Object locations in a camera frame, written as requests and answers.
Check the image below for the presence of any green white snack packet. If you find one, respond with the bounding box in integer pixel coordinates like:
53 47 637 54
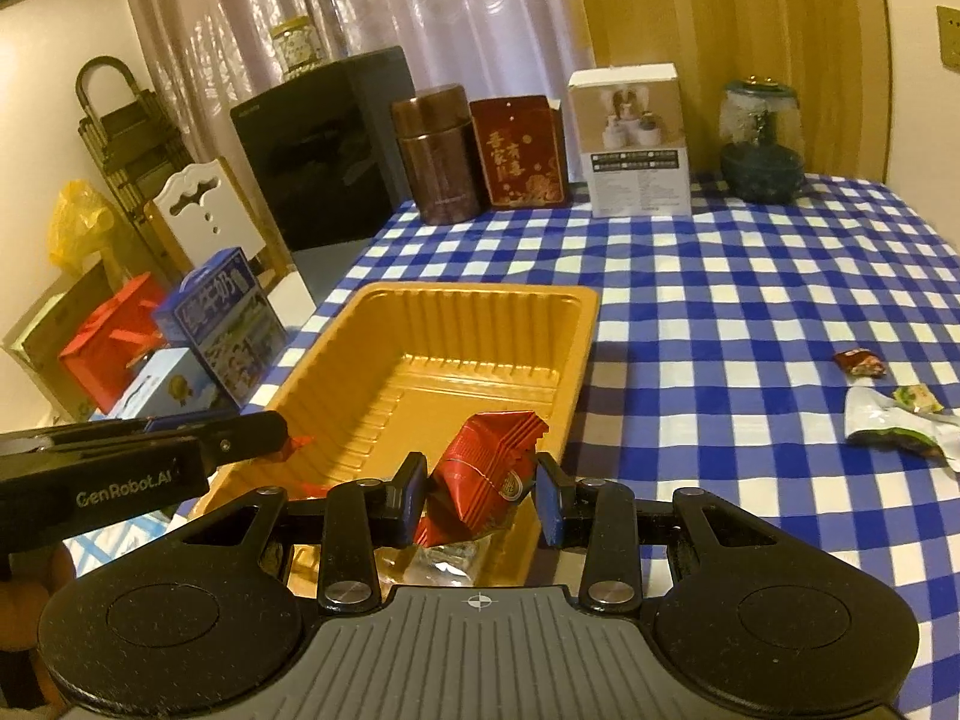
845 386 960 473

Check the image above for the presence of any small patterned jar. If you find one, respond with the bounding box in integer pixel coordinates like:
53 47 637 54
270 15 325 77

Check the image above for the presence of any dark blue milk carton box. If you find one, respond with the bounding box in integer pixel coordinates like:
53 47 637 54
152 247 290 410

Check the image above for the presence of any sheer white curtain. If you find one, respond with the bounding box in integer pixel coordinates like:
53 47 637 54
120 0 597 188

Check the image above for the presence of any red gold printed box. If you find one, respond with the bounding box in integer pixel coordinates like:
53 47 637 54
470 95 571 209

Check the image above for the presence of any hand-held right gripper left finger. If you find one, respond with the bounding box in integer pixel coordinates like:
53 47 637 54
176 452 430 614

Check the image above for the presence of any dark red snack packet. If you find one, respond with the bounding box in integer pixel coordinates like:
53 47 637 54
834 349 888 377

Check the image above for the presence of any red pleated snack packet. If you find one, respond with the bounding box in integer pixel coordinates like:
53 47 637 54
415 410 550 550

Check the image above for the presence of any glass jar with dark lid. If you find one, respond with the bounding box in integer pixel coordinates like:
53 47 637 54
718 77 807 203

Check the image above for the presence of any orange plastic tray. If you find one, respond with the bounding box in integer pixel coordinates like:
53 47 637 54
187 281 602 590

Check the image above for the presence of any black tall appliance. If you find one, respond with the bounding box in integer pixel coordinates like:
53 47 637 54
229 45 417 252

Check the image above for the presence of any beige wall socket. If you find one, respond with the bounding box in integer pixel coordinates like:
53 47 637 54
937 6 960 68

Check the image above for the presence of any blue white checkered tablecloth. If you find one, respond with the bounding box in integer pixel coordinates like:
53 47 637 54
304 171 960 691

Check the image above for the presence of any brown metal food jar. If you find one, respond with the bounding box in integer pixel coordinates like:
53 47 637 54
390 84 485 224

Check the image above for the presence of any cardboard box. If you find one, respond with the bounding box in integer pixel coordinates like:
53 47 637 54
0 262 113 421

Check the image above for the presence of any person's left hand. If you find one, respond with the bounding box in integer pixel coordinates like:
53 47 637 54
0 544 76 650

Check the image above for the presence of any red paper bag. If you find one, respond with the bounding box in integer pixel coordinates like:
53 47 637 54
58 274 170 413

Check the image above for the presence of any yellow plastic bag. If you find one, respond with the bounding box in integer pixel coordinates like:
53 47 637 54
49 180 117 271

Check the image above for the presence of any white product carton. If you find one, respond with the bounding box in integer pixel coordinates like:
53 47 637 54
568 64 692 218

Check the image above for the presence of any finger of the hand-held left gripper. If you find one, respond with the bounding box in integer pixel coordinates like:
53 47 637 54
197 411 291 478

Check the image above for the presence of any light blue milk carton box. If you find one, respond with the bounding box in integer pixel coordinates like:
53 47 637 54
109 347 241 421

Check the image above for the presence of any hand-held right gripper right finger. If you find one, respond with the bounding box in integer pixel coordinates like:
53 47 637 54
534 452 786 614

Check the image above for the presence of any black metal rack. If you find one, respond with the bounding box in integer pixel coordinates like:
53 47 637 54
75 56 196 226

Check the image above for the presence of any white carved chair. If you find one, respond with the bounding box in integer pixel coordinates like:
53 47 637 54
142 157 275 278

